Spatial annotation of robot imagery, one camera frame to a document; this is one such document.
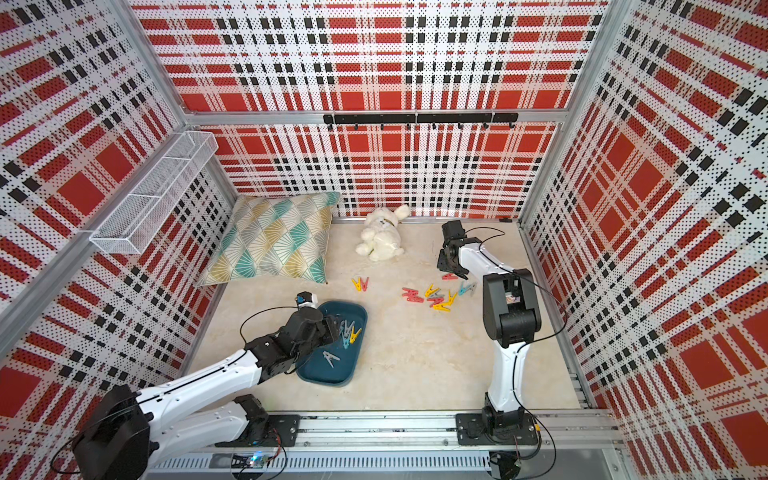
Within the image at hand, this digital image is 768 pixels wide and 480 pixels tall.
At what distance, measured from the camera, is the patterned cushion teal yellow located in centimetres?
94

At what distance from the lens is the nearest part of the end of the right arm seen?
0.75m

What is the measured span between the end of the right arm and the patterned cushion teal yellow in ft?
1.29

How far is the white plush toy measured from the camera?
3.43 feet

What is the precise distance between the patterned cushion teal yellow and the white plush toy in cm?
15

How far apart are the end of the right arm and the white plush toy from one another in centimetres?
20
